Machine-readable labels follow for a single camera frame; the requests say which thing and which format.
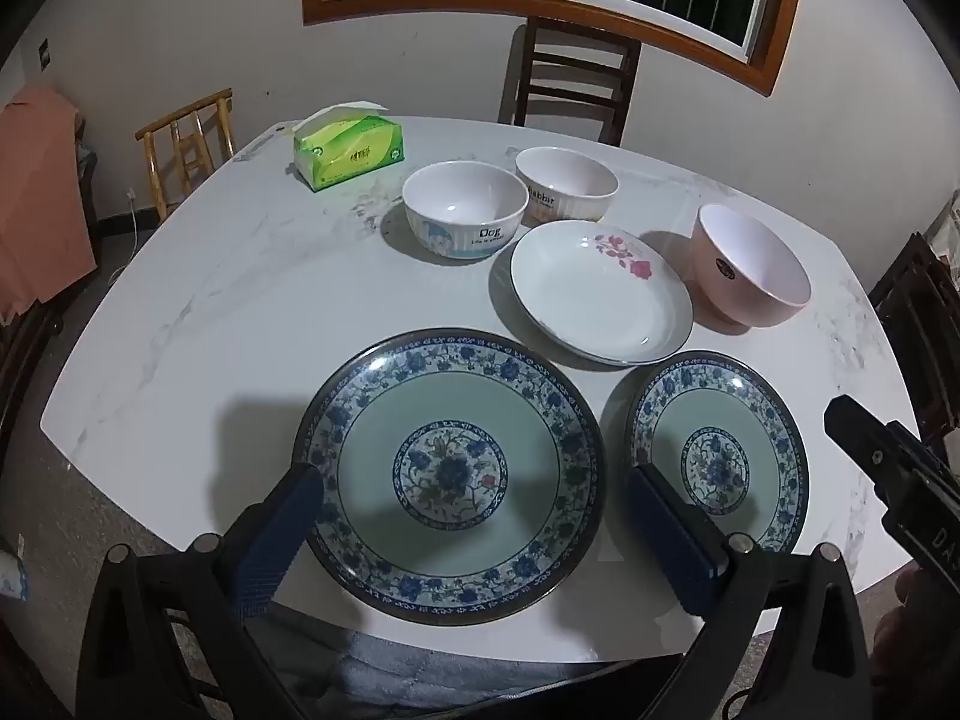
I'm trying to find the white charging cable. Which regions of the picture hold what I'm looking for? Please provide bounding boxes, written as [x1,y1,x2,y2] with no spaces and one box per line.
[112,191,140,278]

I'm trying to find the white blue plastic bag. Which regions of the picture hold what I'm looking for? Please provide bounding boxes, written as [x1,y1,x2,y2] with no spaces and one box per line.
[0,536,31,605]

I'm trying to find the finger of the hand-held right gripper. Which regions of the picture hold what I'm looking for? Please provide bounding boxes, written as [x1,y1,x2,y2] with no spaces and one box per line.
[823,394,932,497]

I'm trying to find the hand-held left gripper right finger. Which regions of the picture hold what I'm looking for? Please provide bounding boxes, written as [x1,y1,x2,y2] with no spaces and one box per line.
[626,461,875,720]

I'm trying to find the dark wooden chair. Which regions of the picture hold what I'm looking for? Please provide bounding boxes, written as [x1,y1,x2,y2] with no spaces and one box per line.
[0,300,68,481]
[868,231,960,451]
[510,15,644,147]

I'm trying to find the person's right hand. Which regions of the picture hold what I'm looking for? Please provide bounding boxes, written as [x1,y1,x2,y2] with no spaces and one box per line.
[877,566,960,691]

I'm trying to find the orange cloth covered furniture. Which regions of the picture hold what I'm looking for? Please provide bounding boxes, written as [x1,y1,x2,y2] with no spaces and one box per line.
[0,82,102,323]

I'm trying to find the large blue floral plate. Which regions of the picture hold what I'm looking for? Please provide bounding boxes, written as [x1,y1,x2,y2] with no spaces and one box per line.
[292,326,607,625]

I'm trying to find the small blue floral plate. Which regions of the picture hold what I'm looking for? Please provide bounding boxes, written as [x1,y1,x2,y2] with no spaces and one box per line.
[628,351,811,556]

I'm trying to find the white plate with pink flowers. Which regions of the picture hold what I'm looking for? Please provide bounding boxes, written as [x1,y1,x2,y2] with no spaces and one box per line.
[510,221,695,368]

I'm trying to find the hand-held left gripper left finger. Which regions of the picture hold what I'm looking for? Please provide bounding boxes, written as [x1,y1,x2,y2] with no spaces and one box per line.
[75,461,327,720]

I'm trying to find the pink bowl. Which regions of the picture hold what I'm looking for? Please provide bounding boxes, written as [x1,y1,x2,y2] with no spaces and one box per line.
[691,202,813,329]

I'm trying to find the bamboo chair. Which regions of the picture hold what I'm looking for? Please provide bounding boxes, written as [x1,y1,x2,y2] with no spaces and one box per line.
[135,88,237,222]

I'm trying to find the white bowl with blue cartoon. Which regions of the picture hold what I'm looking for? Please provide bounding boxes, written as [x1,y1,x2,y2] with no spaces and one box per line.
[403,161,530,262]

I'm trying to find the white ribbed bowl orange band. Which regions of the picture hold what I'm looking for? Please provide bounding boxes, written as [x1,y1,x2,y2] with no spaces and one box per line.
[515,146,620,226]

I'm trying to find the green tissue box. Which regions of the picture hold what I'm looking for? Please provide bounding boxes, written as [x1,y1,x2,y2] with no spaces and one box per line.
[291,99,406,194]

